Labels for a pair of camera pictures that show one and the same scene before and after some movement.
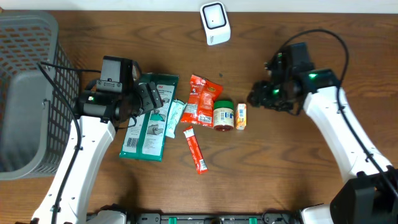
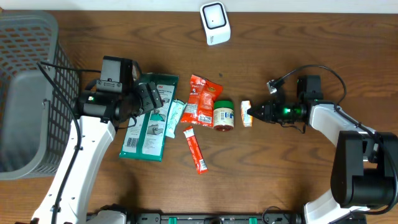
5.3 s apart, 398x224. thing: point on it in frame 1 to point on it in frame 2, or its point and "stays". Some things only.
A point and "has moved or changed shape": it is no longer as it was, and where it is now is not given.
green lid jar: x=223 y=115 stays
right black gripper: x=259 y=97 to x=269 y=111
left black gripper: x=152 y=96 stays
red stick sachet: x=198 y=156 stays
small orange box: x=240 y=117 has moved or changed shape
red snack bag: x=199 y=107 stays
